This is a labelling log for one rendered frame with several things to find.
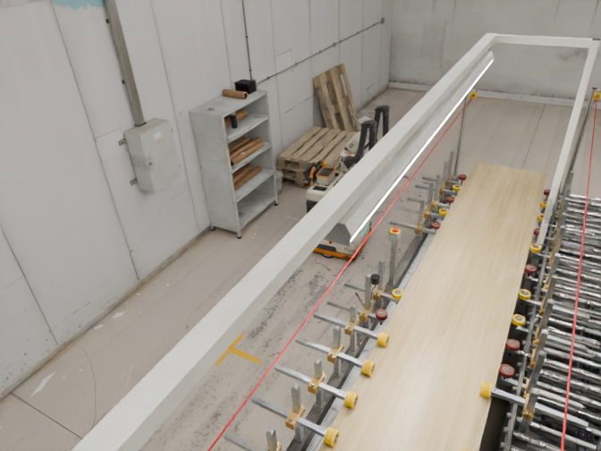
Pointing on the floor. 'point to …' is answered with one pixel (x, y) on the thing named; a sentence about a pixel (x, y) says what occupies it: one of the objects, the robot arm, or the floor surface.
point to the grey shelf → (218, 191)
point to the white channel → (343, 194)
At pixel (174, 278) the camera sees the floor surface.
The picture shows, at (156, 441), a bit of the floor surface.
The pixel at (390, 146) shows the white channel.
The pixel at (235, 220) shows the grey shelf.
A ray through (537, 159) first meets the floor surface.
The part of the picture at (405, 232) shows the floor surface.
